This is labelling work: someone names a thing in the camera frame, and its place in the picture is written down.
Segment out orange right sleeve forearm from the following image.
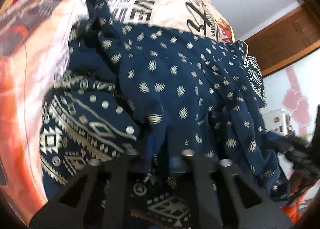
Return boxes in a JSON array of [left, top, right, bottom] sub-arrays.
[[281, 192, 310, 225]]

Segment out navy patterned garment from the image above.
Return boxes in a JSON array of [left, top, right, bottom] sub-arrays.
[[40, 0, 282, 228]]

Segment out right hand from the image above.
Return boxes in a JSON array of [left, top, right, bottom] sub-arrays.
[[290, 171, 315, 198]]

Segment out wooden door frame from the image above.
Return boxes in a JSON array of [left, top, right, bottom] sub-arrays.
[[246, 5, 319, 76]]

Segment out pink wall sticker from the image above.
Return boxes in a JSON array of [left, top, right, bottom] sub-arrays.
[[282, 66, 311, 129]]

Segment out printed newspaper bed sheet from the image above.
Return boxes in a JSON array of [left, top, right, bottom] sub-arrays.
[[1, 0, 235, 224]]

